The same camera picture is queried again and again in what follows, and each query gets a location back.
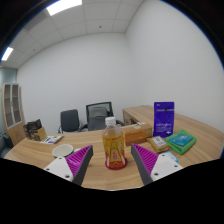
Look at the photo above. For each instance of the small blue and white packet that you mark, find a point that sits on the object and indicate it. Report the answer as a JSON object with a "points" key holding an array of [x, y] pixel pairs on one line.
{"points": [[171, 156]]}

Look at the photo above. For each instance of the wooden glass-door cabinet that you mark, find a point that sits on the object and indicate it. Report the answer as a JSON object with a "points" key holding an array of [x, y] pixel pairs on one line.
{"points": [[13, 130]]}

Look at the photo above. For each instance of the dark grey padded office chair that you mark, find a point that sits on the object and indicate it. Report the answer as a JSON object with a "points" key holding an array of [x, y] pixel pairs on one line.
{"points": [[70, 120]]}

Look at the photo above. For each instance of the orange drink bottle white cap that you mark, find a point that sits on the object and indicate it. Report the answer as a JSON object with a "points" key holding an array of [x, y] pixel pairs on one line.
{"points": [[114, 146]]}

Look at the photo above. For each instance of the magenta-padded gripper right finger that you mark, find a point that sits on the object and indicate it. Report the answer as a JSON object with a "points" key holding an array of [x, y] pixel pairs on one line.
{"points": [[163, 165]]}

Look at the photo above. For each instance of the flat dark brown carton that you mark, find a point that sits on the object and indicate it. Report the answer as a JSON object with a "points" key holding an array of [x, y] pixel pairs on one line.
{"points": [[34, 124]]}

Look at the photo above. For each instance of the green and white leaflet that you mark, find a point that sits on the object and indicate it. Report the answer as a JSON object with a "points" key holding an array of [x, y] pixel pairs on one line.
{"points": [[51, 139]]}

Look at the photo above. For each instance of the wooden side desk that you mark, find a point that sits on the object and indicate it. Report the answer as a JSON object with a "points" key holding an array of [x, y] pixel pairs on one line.
{"points": [[136, 113]]}

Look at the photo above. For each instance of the black mesh office chair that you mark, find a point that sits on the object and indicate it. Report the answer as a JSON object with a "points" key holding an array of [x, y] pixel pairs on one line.
{"points": [[98, 116]]}

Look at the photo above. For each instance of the tall dark brown carton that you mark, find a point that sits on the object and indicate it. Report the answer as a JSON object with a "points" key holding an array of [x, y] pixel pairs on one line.
{"points": [[26, 131]]}

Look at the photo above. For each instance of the large ceiling light panel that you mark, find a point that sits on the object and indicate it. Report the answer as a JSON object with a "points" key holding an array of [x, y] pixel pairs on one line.
{"points": [[64, 5]]}

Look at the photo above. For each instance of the purple standing pouch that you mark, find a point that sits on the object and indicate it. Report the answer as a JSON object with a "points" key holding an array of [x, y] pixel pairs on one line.
{"points": [[163, 119]]}

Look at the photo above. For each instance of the small ceiling light panel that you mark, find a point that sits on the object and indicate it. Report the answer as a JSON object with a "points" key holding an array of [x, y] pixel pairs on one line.
{"points": [[7, 53]]}

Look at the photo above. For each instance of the blue flat packet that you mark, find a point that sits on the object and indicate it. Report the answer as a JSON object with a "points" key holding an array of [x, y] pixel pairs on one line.
{"points": [[180, 140]]}

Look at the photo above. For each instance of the green patterned mug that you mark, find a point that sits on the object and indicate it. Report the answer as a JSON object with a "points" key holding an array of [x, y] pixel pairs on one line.
{"points": [[61, 151]]}

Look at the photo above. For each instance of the flat round red coaster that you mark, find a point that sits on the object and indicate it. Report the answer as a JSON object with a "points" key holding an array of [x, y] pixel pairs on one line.
{"points": [[108, 165]]}

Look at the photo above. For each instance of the tan flat packet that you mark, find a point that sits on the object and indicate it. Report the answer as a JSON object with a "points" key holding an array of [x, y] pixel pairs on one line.
{"points": [[158, 144]]}

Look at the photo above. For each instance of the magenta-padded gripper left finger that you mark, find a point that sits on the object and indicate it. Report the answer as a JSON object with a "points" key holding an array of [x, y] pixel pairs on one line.
{"points": [[60, 166]]}

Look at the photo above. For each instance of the orange-brown cardboard box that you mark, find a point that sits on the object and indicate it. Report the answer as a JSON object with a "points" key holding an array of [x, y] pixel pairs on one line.
{"points": [[138, 134]]}

